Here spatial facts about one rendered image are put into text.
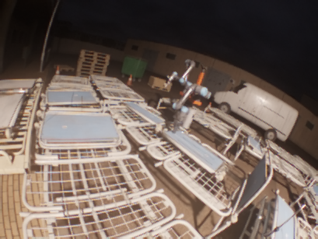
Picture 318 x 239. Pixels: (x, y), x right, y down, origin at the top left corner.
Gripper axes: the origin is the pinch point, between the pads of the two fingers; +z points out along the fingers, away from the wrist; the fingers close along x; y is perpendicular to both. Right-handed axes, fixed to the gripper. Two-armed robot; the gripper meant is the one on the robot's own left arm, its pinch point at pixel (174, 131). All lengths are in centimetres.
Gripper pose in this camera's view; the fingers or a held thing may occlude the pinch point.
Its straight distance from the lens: 157.9
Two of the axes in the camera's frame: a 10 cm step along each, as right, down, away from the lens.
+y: 6.3, 4.8, -6.1
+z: -3.7, 8.8, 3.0
